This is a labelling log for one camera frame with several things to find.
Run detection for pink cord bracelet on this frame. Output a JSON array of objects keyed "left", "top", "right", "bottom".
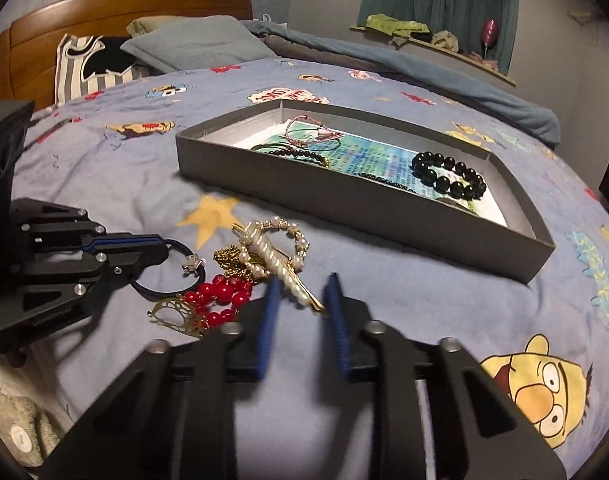
[{"left": 284, "top": 116, "right": 330, "bottom": 137}]

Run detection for black hair tie with charm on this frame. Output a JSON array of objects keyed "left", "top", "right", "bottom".
[{"left": 131, "top": 240, "right": 206, "bottom": 297}]

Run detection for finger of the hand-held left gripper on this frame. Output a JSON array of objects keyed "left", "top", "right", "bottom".
[
  {"left": 9, "top": 199, "right": 170, "bottom": 267},
  {"left": 0, "top": 246, "right": 171, "bottom": 337}
]

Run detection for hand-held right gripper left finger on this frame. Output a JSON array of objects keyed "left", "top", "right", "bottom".
[{"left": 37, "top": 275, "right": 281, "bottom": 480}]

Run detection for pink cloth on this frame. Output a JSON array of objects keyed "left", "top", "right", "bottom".
[{"left": 467, "top": 52, "right": 500, "bottom": 71}]

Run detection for dark grey blanket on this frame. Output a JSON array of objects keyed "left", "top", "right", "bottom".
[{"left": 262, "top": 35, "right": 400, "bottom": 73}]

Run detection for wooden window sill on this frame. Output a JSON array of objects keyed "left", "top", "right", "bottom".
[{"left": 349, "top": 24, "right": 516, "bottom": 86}]

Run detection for dark blue bead bracelet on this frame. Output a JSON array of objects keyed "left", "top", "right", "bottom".
[{"left": 354, "top": 171, "right": 417, "bottom": 192}]

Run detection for gold chain necklace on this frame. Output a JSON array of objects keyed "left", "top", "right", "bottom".
[{"left": 213, "top": 244, "right": 270, "bottom": 278}]

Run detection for red cord tassel bracelet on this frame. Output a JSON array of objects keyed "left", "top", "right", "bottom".
[{"left": 289, "top": 127, "right": 344, "bottom": 143}]

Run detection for grey-blue pillow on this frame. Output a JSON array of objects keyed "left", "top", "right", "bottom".
[{"left": 120, "top": 15, "right": 278, "bottom": 73}]

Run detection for black and white striped cushion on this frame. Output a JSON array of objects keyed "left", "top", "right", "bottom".
[{"left": 54, "top": 34, "right": 152, "bottom": 106}]

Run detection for wooden headboard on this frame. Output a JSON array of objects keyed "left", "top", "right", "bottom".
[{"left": 0, "top": 0, "right": 254, "bottom": 111}]

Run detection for pearl ring hair ornament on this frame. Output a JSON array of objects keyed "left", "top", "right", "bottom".
[{"left": 239, "top": 216, "right": 311, "bottom": 273}]

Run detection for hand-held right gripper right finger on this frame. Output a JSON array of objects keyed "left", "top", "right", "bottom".
[{"left": 324, "top": 272, "right": 567, "bottom": 480}]

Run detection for beige cloth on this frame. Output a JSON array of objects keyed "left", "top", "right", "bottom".
[{"left": 431, "top": 30, "right": 460, "bottom": 53}]

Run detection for grey fuzzy cloth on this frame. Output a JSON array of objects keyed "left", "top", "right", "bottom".
[{"left": 0, "top": 350, "right": 60, "bottom": 468}]

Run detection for green cloth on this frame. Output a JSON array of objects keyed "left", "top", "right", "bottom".
[{"left": 365, "top": 13, "right": 430, "bottom": 38}]

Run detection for large black bead bracelet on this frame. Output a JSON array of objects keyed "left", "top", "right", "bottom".
[{"left": 411, "top": 151, "right": 487, "bottom": 200}]

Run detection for blue cartoon printed blanket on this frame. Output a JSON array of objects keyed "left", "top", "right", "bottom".
[{"left": 0, "top": 55, "right": 609, "bottom": 480}]

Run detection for teal duvet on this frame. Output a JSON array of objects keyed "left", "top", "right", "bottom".
[{"left": 242, "top": 20, "right": 560, "bottom": 148}]

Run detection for red bead bracelet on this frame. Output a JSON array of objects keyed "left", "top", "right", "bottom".
[{"left": 182, "top": 275, "right": 255, "bottom": 328}]

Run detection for grey cardboard box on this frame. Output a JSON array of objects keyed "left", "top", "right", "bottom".
[{"left": 176, "top": 99, "right": 556, "bottom": 283}]

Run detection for pearl hair clip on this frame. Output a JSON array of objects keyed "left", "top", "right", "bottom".
[{"left": 233, "top": 225, "right": 327, "bottom": 313}]

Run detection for dark purple bead bracelet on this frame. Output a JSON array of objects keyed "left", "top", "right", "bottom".
[{"left": 252, "top": 142, "right": 330, "bottom": 167}]

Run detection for pink balloon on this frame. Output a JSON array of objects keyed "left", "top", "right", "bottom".
[{"left": 479, "top": 19, "right": 500, "bottom": 58}]

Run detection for blue-green printed paper sheets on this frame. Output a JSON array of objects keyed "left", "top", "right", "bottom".
[{"left": 232, "top": 127, "right": 505, "bottom": 223}]

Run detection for olive pillow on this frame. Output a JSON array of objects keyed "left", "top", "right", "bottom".
[{"left": 126, "top": 16, "right": 185, "bottom": 38}]

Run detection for gold filigree ornament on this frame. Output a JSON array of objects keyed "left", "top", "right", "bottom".
[{"left": 148, "top": 296, "right": 210, "bottom": 337}]

